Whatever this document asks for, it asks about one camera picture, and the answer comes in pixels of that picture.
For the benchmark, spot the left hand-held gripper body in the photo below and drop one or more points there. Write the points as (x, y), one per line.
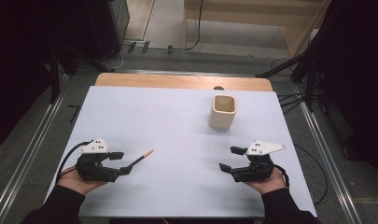
(93, 169)

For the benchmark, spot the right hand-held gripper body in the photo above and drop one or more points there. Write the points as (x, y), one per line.
(255, 172)

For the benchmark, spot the dark blue pen gold tip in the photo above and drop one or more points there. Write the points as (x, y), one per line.
(140, 159)

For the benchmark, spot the beige square pen holder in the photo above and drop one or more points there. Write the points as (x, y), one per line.
(222, 116)

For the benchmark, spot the person's right hand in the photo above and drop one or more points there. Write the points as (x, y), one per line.
(269, 184)

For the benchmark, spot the person's left hand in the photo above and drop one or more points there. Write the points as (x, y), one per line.
(74, 184)

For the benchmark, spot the white table mat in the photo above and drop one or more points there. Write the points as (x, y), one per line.
(177, 149)

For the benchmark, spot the grey round table grommet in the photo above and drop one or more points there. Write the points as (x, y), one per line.
(218, 88)

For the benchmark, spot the black tripod stand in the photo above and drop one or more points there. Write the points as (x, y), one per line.
(301, 67)

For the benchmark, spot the black tape strip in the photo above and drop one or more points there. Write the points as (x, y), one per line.
(131, 47)
(170, 49)
(145, 47)

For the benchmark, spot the black cabinet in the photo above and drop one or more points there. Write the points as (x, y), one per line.
(110, 25)

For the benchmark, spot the light wooden shelf unit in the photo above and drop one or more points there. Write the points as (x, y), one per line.
(255, 18)

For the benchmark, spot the metal floor rail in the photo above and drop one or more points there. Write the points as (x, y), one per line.
(329, 155)
(28, 155)
(183, 72)

